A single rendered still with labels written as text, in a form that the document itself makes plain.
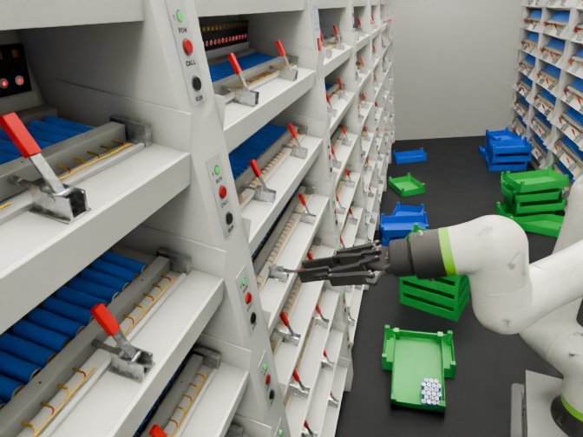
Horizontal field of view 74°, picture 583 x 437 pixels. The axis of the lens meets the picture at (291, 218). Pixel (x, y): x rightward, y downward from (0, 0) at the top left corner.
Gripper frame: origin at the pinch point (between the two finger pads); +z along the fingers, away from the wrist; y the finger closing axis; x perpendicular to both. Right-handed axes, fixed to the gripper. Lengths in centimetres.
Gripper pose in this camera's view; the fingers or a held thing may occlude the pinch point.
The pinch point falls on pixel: (316, 270)
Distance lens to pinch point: 84.8
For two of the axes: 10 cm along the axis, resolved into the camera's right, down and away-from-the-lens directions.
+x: -3.4, -8.6, -3.7
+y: 2.8, -4.7, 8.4
